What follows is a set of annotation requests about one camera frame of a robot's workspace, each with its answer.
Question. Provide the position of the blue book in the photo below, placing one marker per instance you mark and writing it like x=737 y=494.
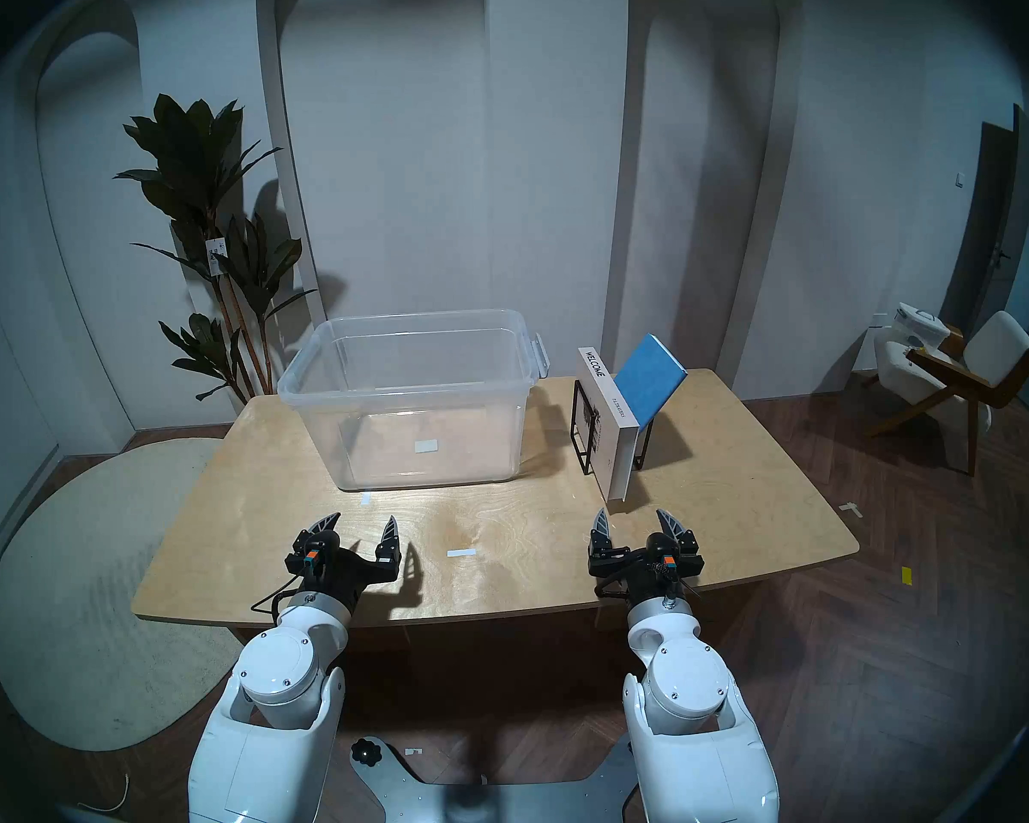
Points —
x=652 y=375

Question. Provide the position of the white tag on plant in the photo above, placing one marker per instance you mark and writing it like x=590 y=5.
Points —
x=216 y=255

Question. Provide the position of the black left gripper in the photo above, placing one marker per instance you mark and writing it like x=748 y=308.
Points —
x=343 y=568

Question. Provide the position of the white floor tape cross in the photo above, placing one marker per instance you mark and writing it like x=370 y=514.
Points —
x=851 y=510

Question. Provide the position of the dark door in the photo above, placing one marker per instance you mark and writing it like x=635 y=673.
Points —
x=990 y=213

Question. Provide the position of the cream and wood armchair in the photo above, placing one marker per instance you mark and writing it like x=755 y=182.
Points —
x=995 y=350

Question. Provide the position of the white book with WELCOME spine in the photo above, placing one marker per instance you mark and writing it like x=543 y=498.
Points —
x=609 y=435

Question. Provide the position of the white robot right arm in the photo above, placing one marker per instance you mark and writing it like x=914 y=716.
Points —
x=686 y=684

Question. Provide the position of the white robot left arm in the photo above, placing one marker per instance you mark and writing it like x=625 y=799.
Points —
x=283 y=667

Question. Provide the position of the tall green potted plant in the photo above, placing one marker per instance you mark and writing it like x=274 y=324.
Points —
x=193 y=161

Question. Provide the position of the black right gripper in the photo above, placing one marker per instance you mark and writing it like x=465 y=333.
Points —
x=647 y=568

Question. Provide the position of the grey metal robot base plate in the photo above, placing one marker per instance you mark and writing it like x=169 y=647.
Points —
x=480 y=800

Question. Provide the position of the white object on armchair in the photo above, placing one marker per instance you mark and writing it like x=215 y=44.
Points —
x=919 y=324

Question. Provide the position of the clear plastic storage box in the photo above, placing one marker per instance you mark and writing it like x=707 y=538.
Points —
x=377 y=375

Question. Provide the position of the black star knob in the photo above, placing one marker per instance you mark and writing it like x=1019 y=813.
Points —
x=365 y=752

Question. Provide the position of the round beige rug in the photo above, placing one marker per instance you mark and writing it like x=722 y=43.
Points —
x=77 y=590

